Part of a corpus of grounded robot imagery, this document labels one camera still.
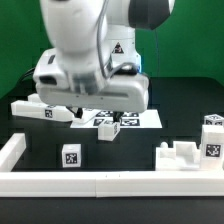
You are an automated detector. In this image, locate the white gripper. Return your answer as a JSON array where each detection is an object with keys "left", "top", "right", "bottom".
[{"left": 36, "top": 74, "right": 149, "bottom": 122}]

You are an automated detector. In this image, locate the white chair seat block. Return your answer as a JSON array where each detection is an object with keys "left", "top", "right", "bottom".
[{"left": 155, "top": 141, "right": 200, "bottom": 171}]

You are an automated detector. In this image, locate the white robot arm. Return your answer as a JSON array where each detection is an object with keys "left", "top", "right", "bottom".
[{"left": 33, "top": 0, "right": 175, "bottom": 114}]

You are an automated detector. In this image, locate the white rear chair bar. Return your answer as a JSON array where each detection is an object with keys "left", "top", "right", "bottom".
[{"left": 28, "top": 93, "right": 41, "bottom": 103}]

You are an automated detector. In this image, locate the white long chair bar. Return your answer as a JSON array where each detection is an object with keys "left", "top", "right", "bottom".
[{"left": 11, "top": 100, "right": 74, "bottom": 122}]

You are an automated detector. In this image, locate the white marker sheet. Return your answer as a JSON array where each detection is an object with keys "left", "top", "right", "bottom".
[{"left": 71, "top": 110, "right": 162, "bottom": 128}]

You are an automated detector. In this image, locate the white tagged cube nut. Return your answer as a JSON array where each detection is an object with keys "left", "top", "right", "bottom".
[{"left": 62, "top": 144, "right": 81, "bottom": 168}]

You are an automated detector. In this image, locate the white tagged cube right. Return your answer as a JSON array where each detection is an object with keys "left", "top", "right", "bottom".
[{"left": 204, "top": 114, "right": 224, "bottom": 126}]

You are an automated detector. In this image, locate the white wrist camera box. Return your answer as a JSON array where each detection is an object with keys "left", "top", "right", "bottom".
[{"left": 33, "top": 48, "right": 69, "bottom": 89}]

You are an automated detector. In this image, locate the white U-shaped boundary frame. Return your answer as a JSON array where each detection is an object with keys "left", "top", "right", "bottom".
[{"left": 0, "top": 133, "right": 224, "bottom": 197}]

